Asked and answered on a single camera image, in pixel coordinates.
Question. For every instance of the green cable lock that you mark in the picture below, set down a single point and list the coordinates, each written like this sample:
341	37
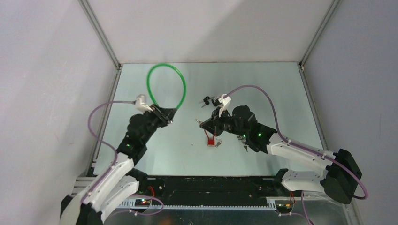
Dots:
166	85

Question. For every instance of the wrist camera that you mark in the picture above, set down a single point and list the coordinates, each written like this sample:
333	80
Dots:
223	102
141	105

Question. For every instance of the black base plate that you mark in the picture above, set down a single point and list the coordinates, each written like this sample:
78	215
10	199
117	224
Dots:
213	190

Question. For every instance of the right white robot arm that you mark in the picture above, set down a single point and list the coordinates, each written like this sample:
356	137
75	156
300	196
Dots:
334	173

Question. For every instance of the right aluminium frame post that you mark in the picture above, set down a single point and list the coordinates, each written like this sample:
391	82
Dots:
318	33

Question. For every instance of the red cable lock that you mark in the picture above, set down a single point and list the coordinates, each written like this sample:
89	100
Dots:
210	140

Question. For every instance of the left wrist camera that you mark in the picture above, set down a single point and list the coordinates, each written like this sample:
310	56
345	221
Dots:
141	105

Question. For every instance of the aluminium frame post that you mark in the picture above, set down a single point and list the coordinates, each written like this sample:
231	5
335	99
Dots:
92	18
318	33

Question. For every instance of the slotted cable duct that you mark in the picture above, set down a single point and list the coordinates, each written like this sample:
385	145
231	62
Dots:
131	204

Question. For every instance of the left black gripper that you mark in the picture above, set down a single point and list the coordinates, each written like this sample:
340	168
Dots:
165	115

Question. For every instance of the small brass padlock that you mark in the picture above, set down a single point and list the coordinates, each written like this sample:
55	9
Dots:
242	139

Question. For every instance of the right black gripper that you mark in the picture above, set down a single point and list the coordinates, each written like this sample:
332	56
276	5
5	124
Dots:
213	124

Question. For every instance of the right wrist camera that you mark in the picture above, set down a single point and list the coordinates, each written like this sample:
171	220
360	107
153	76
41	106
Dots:
223	102

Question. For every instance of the orange padlock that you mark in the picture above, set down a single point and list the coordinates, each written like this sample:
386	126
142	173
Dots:
215	102

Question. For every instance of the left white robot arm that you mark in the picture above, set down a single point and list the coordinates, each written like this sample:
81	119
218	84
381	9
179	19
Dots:
96	202

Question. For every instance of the left aluminium frame post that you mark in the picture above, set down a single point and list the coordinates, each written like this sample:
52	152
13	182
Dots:
92	18

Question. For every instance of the black keys bunch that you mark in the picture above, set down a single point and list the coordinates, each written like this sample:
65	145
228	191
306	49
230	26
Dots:
206	101

